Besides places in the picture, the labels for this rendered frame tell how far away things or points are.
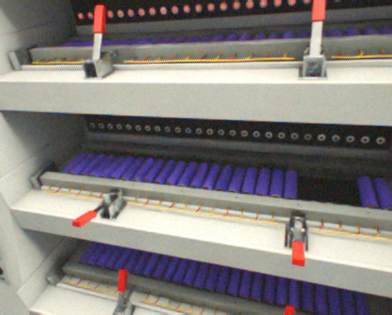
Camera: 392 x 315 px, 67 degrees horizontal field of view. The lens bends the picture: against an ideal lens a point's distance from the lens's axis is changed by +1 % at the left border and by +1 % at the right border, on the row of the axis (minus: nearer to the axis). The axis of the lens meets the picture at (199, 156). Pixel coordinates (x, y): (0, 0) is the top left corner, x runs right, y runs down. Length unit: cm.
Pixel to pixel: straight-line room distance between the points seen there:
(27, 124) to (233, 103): 37
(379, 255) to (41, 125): 55
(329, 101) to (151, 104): 20
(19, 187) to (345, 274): 50
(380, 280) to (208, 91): 29
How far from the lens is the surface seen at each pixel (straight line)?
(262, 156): 51
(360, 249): 41
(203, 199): 43
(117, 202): 46
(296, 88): 33
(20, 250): 62
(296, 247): 34
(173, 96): 36
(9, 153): 56
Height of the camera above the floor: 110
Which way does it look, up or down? 16 degrees down
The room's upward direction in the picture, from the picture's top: straight up
